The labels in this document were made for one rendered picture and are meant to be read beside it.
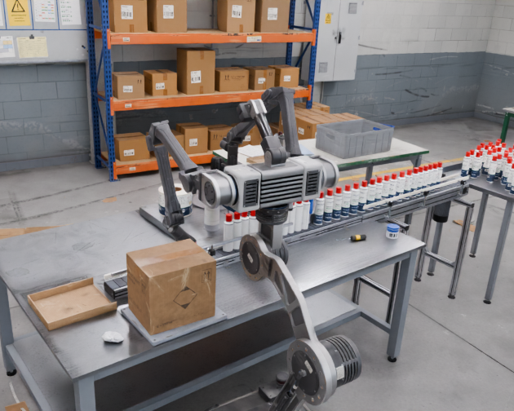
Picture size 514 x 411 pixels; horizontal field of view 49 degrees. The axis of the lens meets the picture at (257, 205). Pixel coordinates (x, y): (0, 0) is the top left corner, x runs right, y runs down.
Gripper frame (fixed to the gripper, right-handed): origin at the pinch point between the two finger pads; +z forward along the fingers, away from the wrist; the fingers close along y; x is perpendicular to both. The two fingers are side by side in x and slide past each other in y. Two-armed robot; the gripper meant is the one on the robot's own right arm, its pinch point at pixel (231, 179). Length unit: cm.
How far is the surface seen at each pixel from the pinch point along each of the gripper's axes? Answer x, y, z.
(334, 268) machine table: 59, -27, 34
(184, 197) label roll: -29.8, 11.4, 19.6
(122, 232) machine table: -38, 47, 37
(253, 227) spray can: 22.7, 0.4, 19.6
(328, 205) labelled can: 21, -56, 19
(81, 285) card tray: 9, 89, 34
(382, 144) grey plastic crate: -83, -224, 34
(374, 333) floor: 35, -101, 118
